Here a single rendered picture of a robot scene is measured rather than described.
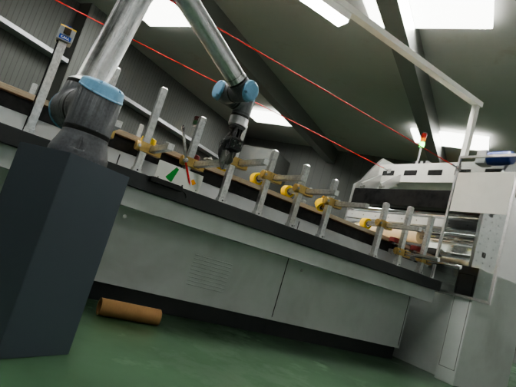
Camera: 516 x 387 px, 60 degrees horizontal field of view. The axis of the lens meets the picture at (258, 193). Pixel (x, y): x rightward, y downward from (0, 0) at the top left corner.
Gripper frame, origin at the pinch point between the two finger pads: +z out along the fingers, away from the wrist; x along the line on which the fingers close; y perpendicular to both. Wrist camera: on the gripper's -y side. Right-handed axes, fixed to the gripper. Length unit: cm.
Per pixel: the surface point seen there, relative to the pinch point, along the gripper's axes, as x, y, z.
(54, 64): -80, -33, -21
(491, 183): 222, -11, -70
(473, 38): 281, -107, -253
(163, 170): -16.4, -32.7, 7.5
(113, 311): -21, -21, 79
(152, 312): -2, -22, 76
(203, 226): 15.7, -35.1, 28.1
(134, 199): -25, -35, 26
